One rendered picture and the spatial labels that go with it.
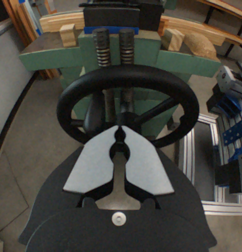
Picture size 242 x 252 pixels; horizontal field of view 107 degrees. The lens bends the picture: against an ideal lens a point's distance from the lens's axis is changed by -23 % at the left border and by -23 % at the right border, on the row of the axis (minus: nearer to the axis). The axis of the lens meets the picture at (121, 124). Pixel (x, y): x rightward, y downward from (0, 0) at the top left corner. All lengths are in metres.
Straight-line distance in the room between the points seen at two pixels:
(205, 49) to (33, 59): 0.49
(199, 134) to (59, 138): 1.31
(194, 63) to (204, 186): 0.85
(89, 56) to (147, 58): 0.11
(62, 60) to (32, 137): 1.14
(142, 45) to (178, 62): 0.17
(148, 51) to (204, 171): 0.96
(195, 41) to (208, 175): 0.91
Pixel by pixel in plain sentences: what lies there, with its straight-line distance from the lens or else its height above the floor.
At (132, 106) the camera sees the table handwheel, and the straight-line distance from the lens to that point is 0.27.
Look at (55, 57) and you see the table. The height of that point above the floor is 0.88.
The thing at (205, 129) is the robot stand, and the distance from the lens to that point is 1.23.
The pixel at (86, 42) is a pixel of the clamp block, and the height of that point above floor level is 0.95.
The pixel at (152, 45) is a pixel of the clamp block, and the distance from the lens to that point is 0.22.
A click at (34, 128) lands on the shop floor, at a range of 1.49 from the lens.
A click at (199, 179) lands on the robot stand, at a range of 1.02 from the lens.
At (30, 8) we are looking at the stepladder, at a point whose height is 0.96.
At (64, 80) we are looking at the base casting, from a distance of 0.42.
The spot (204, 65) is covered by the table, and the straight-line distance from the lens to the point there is 0.41.
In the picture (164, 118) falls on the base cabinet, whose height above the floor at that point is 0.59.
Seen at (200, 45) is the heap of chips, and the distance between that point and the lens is 0.41.
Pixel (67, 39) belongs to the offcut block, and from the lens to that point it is 0.35.
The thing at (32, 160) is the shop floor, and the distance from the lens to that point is 1.33.
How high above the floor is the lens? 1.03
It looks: 60 degrees down
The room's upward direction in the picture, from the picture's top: 4 degrees clockwise
